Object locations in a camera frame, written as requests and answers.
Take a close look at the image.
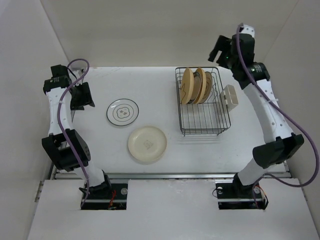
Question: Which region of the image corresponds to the tan rimmed patterned plate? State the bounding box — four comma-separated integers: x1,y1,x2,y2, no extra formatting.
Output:
189,67,213,104

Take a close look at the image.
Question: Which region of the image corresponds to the white plate with black rings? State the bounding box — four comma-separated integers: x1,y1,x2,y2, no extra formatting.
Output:
106,98,140,127

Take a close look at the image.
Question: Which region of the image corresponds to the cream plate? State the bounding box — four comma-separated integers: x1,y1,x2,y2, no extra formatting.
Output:
127,126,168,165

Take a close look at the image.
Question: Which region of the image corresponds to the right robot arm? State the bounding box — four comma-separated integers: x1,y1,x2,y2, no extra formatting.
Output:
208,33,304,198

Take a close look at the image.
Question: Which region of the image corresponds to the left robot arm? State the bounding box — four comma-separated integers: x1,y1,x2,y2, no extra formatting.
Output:
41,64,113,199

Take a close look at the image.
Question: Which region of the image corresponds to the white cutlery holder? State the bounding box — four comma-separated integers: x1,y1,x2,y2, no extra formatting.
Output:
220,84,239,112

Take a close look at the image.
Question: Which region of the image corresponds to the tan wooden plate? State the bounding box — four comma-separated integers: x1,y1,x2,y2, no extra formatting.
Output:
179,67,194,105

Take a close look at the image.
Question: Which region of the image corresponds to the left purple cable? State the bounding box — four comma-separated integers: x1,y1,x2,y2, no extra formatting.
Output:
57,58,91,208

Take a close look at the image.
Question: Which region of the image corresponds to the purple cable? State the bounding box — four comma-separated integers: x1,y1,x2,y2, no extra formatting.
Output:
57,58,91,208
236,22,320,210

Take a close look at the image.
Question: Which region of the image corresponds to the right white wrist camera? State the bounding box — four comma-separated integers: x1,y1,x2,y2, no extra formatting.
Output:
239,23,255,38

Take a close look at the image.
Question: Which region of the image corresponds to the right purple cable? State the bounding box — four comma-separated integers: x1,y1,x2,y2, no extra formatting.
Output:
236,22,320,210

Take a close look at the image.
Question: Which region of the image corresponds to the black wire dish rack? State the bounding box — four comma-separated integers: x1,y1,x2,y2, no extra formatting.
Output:
175,67,231,136

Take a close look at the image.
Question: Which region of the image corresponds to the aluminium front rail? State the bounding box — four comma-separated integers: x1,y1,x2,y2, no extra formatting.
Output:
50,171,292,180

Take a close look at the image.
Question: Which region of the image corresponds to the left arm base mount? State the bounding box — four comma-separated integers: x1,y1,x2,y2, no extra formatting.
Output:
79,182,128,211

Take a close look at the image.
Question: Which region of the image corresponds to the aluminium right rail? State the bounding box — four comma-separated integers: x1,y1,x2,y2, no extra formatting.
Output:
253,67,292,173

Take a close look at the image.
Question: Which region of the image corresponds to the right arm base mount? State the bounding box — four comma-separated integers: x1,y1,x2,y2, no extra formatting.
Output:
213,182,269,210

